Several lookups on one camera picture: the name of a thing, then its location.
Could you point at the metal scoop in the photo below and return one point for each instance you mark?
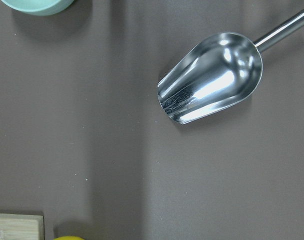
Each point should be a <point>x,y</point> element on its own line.
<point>221,71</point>

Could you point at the yellow lemon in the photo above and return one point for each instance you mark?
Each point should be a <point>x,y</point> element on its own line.
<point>69,237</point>

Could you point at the mint green bowl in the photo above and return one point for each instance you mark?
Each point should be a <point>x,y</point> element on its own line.
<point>39,7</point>

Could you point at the wooden cutting board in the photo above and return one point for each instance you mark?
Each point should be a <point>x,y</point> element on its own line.
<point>21,227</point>

